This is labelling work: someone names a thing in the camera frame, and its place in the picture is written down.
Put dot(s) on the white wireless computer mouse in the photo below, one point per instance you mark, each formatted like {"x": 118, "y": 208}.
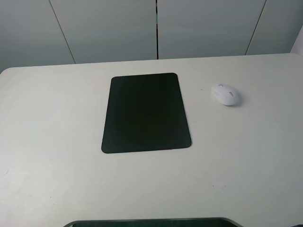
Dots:
{"x": 225, "y": 94}

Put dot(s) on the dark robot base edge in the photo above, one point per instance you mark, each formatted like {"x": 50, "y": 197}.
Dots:
{"x": 169, "y": 222}

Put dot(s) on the black rectangular mouse pad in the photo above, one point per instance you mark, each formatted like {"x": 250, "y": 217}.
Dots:
{"x": 145, "y": 113}

